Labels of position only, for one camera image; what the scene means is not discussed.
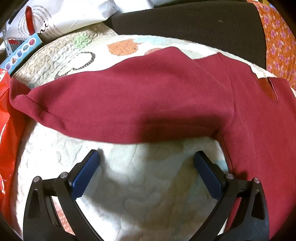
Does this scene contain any heart pattern quilted blanket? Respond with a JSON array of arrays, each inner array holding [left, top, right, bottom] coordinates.
[[9, 22, 296, 241]]

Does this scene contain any blue toy box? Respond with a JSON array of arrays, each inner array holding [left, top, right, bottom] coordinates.
[[1, 33, 43, 76]]

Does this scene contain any maroon small garment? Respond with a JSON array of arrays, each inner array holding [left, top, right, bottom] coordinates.
[[10, 47, 295, 240]]

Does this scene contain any black cushion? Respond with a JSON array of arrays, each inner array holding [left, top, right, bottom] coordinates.
[[104, 1, 266, 68]]

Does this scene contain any red plastic bag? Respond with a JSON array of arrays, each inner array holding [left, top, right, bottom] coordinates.
[[0, 69, 26, 225]]

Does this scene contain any white paper shopping bag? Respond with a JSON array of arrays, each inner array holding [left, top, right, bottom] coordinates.
[[0, 0, 121, 50]]

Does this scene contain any orange floral cloth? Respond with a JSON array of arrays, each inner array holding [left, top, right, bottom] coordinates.
[[249, 1, 295, 89]]

